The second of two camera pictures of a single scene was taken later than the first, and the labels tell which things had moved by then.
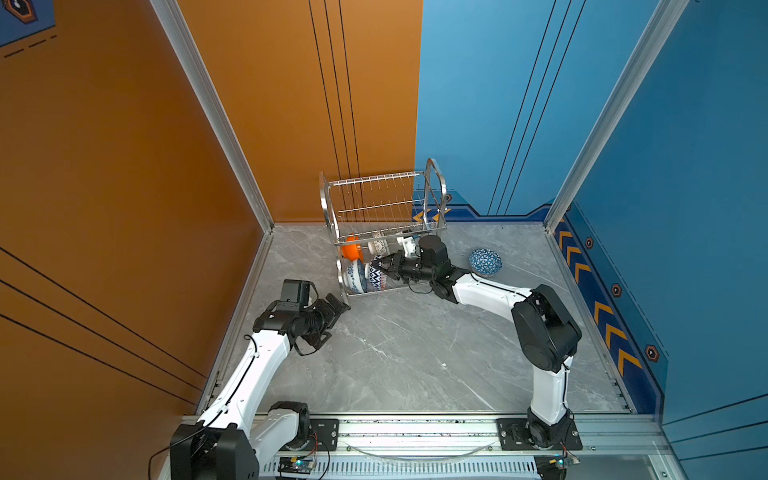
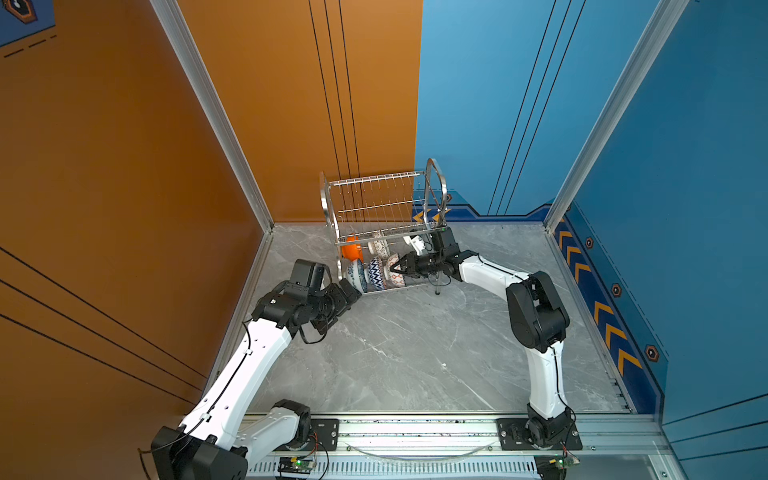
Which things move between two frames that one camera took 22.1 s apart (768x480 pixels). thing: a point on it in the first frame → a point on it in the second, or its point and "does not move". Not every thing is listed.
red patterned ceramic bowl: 376,279 does not move
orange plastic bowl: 354,251 does not move
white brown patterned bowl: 379,247 does not move
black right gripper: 396,268 → 411,261
